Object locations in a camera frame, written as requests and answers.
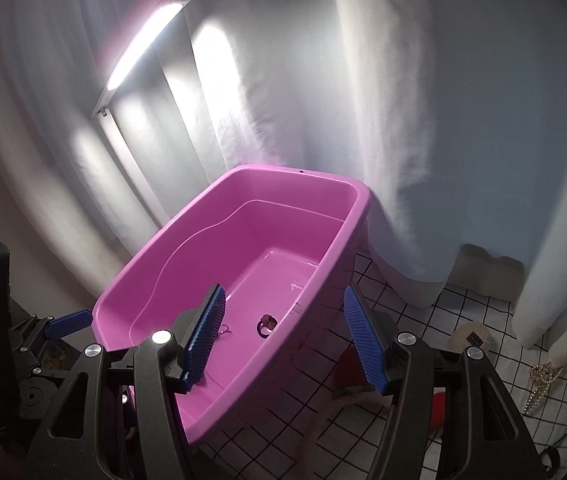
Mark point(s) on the white curtain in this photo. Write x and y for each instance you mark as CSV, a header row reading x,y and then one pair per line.
x,y
453,112

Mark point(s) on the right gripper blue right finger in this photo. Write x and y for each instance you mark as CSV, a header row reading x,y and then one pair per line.
x,y
369,341

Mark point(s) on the pink plastic basin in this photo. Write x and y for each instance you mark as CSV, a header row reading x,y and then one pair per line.
x,y
281,242

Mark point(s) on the white LED lamp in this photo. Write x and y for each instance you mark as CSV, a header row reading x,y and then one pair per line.
x,y
136,46

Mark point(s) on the gold pearl hair claw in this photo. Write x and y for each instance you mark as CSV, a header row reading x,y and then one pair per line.
x,y
542,377

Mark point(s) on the black grid white cloth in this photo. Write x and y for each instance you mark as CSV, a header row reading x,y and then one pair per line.
x,y
453,415

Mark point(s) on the beige plush keychain pouch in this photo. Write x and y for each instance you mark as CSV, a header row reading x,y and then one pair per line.
x,y
473,334

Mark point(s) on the pink fuzzy strawberry headband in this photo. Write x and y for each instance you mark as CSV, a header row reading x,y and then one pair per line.
x,y
351,387

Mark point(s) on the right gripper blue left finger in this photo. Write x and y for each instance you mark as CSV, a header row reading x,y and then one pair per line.
x,y
201,328

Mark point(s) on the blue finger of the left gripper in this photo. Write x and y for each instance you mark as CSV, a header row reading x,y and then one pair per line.
x,y
59,328

